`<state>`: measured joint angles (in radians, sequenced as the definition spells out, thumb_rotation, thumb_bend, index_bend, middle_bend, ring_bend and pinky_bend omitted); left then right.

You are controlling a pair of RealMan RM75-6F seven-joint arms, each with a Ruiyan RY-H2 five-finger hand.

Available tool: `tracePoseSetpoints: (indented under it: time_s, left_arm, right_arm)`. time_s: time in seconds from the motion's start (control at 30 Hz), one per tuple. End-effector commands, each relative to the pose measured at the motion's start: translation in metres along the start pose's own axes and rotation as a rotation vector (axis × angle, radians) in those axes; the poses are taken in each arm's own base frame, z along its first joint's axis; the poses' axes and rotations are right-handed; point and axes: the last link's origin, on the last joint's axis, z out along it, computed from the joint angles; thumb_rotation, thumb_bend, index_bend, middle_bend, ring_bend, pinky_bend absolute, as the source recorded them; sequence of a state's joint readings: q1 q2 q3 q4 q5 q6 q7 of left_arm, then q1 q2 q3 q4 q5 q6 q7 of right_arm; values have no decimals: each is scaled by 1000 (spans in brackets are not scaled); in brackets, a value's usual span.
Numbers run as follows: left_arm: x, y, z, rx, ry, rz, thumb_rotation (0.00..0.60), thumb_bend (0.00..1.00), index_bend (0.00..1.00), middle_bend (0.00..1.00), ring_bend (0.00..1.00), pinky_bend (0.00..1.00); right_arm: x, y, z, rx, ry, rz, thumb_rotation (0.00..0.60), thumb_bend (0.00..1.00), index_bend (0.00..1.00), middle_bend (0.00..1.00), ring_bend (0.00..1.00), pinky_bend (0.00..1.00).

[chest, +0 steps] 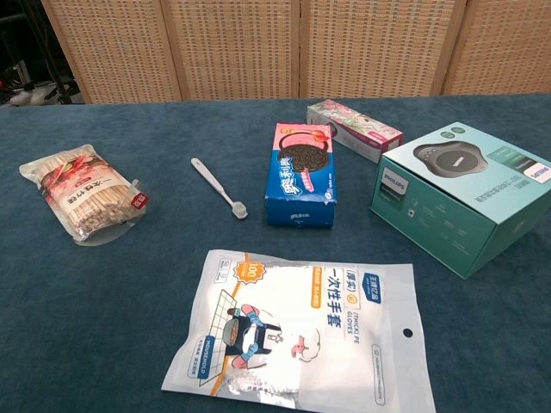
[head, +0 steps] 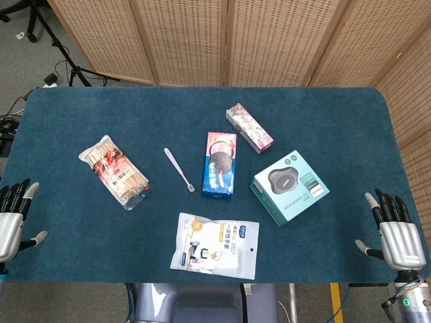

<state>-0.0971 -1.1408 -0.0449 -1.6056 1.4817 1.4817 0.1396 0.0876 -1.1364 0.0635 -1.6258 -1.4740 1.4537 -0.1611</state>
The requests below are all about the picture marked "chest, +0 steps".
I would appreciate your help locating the clear bag of bamboo chopsticks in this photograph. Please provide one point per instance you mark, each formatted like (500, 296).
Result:
(88, 189)

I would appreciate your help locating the white disposable gloves packet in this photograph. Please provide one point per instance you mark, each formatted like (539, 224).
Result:
(301, 327)

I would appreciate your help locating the teal Philips speaker box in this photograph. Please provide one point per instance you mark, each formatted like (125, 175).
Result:
(465, 198)

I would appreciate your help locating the blue velvet tablecloth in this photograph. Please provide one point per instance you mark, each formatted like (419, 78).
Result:
(107, 301)

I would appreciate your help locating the white toothbrush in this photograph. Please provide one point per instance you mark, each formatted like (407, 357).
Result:
(214, 185)

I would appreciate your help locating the woven rattan folding screen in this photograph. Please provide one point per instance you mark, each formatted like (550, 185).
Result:
(275, 47)

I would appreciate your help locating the blue pink Oreo cookie box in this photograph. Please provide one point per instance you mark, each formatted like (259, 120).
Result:
(301, 172)

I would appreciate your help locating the black tripod stand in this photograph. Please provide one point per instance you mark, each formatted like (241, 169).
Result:
(41, 47)

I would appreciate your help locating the floral pink white long box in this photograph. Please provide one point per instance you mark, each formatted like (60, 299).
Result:
(357, 127)

